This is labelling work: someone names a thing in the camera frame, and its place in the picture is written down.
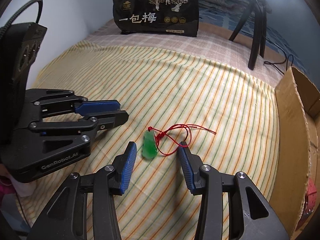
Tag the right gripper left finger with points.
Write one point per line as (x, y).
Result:
(120, 171)

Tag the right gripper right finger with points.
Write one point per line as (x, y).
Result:
(192, 166)

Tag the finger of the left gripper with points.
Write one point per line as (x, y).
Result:
(98, 106)
(107, 120)

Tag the red strap wristwatch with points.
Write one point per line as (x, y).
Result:
(309, 203)

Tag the yellow striped bed sheet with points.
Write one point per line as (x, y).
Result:
(236, 113)

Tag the brown cardboard box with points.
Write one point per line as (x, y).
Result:
(298, 112)

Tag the pink checked bed cover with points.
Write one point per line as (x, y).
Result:
(212, 42)

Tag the black snack bag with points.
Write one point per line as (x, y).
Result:
(177, 17)

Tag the blue patterned bed sheet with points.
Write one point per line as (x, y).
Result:
(227, 14)

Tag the black tripod stand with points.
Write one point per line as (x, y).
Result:
(258, 7)

